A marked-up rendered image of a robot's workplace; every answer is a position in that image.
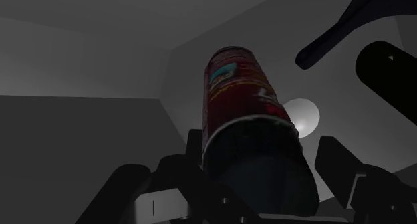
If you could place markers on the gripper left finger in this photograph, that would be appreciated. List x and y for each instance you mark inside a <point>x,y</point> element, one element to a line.
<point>176,171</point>

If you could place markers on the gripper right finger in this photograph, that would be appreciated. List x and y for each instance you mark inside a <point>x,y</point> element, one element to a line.
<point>338,164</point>

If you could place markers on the white ball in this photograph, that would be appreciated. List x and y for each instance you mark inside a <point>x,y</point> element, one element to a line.
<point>304,114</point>

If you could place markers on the red printed can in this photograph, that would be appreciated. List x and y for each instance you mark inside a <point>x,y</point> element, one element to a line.
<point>247,119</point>

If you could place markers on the black cylinder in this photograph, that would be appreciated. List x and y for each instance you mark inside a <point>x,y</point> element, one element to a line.
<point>387,73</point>

